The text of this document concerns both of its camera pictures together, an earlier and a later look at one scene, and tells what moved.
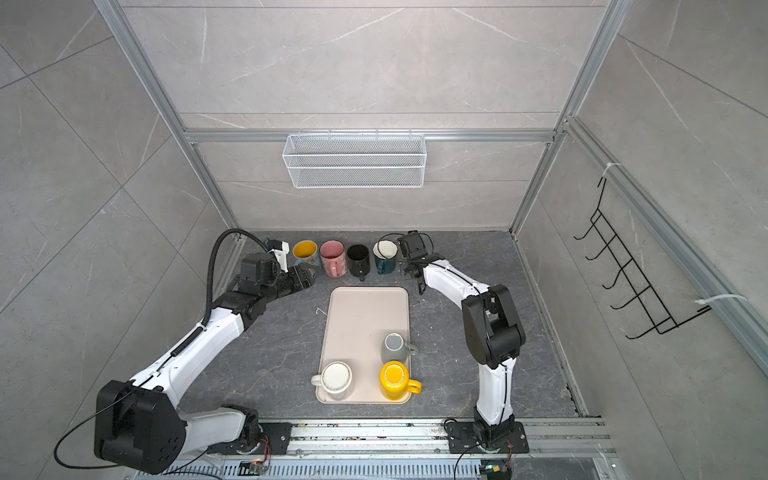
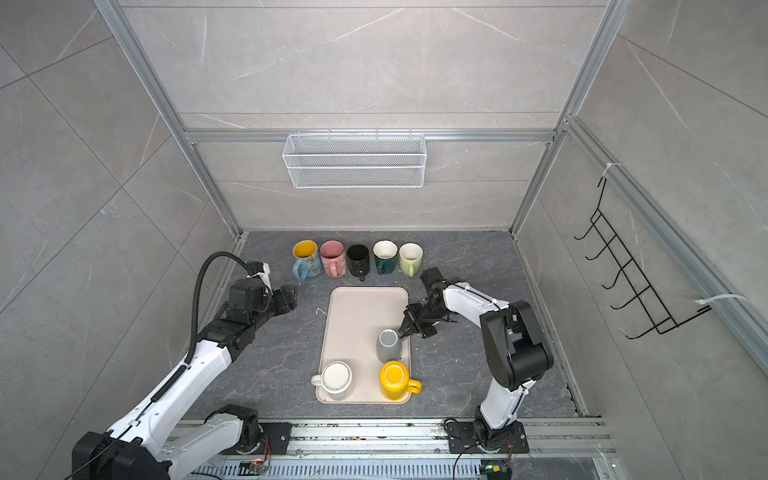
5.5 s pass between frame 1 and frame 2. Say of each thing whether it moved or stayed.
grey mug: moved
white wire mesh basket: stayed
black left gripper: moved
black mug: stayed
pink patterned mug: stayed
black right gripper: moved
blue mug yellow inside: stayed
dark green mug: stayed
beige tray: stayed
